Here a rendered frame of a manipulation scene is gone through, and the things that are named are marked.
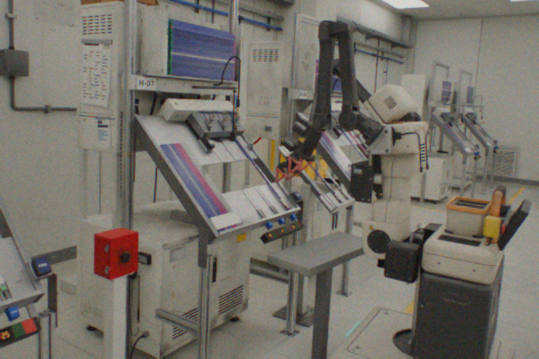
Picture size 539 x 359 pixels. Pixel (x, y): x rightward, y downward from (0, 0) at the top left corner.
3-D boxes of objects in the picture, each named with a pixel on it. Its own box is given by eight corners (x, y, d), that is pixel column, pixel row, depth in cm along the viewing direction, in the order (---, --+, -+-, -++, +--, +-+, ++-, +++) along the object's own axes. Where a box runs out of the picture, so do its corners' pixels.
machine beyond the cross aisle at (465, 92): (496, 187, 800) (508, 74, 777) (488, 195, 732) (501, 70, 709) (415, 177, 875) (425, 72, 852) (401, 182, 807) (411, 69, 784)
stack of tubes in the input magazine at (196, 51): (235, 81, 270) (237, 33, 267) (169, 74, 228) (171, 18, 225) (218, 81, 277) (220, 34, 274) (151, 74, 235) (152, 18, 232)
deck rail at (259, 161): (293, 215, 259) (301, 209, 256) (292, 216, 257) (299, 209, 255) (222, 121, 282) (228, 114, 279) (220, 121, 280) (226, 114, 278)
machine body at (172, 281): (248, 318, 282) (253, 216, 275) (160, 371, 225) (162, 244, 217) (169, 290, 318) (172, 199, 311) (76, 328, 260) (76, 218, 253)
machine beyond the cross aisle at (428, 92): (478, 200, 681) (492, 66, 658) (466, 210, 613) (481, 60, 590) (387, 187, 756) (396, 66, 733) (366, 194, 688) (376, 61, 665)
